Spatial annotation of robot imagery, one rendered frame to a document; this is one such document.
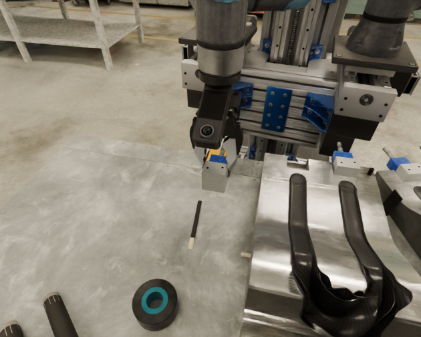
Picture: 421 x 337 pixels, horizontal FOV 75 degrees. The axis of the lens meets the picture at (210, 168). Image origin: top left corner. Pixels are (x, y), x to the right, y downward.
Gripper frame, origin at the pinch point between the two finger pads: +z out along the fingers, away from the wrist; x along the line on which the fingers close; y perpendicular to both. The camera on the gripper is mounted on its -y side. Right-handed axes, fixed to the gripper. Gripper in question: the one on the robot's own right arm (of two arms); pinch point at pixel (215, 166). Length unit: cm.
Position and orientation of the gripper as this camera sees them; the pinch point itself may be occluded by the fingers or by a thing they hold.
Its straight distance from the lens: 57.6
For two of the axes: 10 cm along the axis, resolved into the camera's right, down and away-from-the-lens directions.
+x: -9.8, -1.5, 1.6
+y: 2.2, -6.6, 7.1
